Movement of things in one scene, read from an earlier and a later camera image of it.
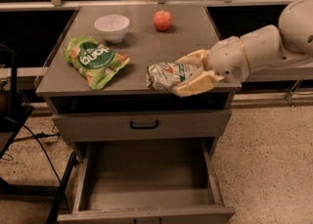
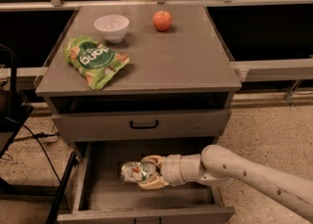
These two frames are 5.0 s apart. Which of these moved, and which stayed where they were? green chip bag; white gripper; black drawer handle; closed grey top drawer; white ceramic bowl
Moved: white gripper
Stayed: closed grey top drawer; white ceramic bowl; black drawer handle; green chip bag
